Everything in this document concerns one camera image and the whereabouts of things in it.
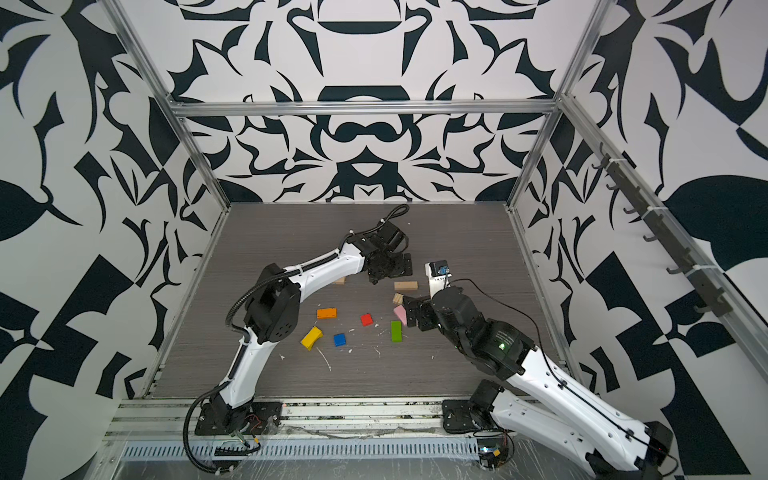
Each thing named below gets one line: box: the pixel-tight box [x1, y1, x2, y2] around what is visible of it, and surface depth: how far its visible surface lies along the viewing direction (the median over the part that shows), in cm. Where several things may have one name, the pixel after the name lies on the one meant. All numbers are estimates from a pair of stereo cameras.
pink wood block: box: [393, 305, 407, 325], surface depth 94 cm
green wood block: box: [391, 320, 403, 343], surface depth 89 cm
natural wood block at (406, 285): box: [394, 281, 419, 291], surface depth 98 cm
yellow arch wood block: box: [300, 326, 324, 351], surface depth 87 cm
